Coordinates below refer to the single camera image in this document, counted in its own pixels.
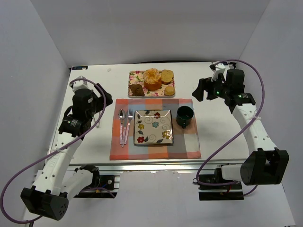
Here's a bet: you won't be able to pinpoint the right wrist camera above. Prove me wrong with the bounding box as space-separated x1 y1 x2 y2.
209 61 228 82

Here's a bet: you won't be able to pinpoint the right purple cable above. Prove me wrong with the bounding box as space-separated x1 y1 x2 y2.
192 59 265 197

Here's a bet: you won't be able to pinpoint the brown chocolate croissant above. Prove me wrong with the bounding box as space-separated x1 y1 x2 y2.
129 84 145 96

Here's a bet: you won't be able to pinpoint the purple cable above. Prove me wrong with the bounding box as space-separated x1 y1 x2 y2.
192 59 265 197
0 79 116 224

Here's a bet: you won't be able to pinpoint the floral serving tray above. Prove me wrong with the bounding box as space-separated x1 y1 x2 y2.
128 68 176 97

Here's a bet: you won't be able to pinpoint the metal serving tongs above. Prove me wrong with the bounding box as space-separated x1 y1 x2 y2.
93 111 103 128

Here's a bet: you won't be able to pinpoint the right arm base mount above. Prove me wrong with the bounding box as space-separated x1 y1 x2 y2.
198 183 244 201

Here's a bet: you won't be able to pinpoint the aluminium frame rail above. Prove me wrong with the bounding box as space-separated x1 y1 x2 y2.
35 158 251 177

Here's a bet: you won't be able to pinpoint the seeded bread sandwich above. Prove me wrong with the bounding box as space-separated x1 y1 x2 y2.
161 70 174 85

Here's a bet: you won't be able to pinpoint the dark green mug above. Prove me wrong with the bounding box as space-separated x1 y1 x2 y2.
176 106 194 129

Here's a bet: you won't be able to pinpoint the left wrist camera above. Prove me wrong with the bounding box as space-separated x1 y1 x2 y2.
69 76 89 93

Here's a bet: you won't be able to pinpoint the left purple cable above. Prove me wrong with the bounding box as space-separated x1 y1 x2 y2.
0 79 116 224

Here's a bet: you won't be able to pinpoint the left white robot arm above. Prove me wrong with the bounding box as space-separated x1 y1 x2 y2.
21 82 113 220

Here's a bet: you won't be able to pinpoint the large golden bundt bread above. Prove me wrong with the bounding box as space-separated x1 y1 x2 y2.
143 68 162 91

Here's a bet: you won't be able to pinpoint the small round bun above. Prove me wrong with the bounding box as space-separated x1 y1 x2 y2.
164 86 176 96

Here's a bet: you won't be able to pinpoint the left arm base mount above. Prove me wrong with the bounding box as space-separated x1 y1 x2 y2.
74 175 120 199

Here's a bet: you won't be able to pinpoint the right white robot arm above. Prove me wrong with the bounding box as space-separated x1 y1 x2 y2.
192 69 289 186

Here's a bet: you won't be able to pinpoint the checkered cloth placemat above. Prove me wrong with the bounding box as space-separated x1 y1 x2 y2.
109 98 201 160

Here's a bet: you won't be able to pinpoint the fork with pink handle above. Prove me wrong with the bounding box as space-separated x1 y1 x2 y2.
123 109 134 145

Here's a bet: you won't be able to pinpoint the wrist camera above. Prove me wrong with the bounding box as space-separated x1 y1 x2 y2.
209 61 228 82
69 76 89 93

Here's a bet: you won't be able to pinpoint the square floral ceramic plate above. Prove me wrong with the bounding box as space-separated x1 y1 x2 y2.
134 110 174 146

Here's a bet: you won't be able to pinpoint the spoon with pink handle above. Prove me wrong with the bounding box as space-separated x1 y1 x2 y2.
119 109 126 147

